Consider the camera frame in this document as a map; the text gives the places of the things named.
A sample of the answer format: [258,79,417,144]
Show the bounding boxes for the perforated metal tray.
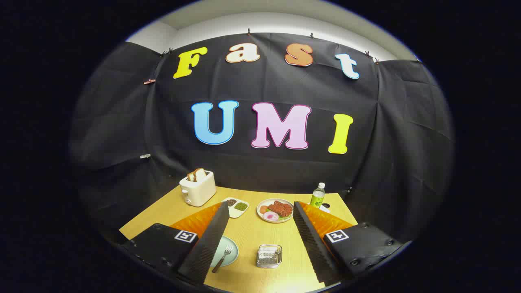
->
[256,244,282,269]

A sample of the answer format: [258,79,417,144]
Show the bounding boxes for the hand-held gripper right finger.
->
[293,201,407,287]

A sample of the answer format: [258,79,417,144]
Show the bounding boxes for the black backdrop cloth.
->
[69,33,454,245]

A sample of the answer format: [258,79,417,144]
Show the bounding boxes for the metal fork with brown handle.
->
[211,243,234,273]

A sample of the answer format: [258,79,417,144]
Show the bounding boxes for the white toaster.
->
[179,170,217,207]

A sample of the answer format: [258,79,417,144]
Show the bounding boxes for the white divided dish with beans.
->
[222,197,250,219]

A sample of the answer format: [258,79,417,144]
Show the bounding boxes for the brown meat pieces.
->
[268,201,293,217]

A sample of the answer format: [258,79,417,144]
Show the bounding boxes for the light green plate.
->
[210,235,239,267]

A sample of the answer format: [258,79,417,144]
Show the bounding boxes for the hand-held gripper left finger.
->
[121,201,230,285]

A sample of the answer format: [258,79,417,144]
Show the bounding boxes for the green label drink bottle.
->
[310,182,326,209]

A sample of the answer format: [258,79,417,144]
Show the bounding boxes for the white round food plate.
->
[256,198,294,223]

